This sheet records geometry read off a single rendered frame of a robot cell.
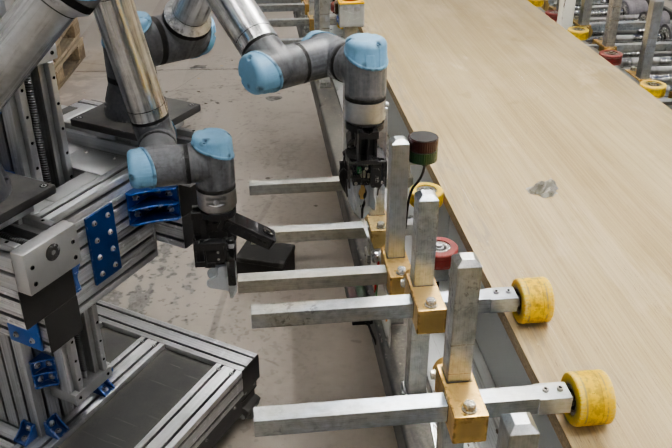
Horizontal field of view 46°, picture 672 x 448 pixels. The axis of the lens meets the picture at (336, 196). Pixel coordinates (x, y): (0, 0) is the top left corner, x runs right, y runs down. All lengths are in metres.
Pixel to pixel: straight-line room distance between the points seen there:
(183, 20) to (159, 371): 1.07
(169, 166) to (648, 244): 0.99
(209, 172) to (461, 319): 0.57
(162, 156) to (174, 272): 1.82
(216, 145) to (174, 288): 1.76
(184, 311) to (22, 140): 1.36
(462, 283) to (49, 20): 0.76
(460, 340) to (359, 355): 1.62
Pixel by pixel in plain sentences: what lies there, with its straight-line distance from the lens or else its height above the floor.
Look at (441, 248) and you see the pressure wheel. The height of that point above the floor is 0.91.
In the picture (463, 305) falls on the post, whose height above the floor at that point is 1.11.
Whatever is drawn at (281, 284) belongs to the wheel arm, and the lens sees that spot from 1.61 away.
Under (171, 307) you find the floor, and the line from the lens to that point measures 3.04.
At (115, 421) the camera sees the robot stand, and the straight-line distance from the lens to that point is 2.30.
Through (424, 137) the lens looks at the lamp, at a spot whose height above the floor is 1.14.
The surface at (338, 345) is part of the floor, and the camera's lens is 2.80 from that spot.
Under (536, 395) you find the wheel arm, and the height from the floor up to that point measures 0.96.
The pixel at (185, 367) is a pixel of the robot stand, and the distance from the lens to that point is 2.43.
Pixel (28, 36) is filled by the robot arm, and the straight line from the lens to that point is 1.36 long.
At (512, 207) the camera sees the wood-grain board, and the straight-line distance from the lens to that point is 1.81.
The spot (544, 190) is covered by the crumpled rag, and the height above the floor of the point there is 0.91.
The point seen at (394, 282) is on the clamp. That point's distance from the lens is 1.59.
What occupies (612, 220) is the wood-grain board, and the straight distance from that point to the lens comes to 1.82.
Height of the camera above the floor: 1.75
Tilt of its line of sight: 28 degrees down
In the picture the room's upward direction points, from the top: straight up
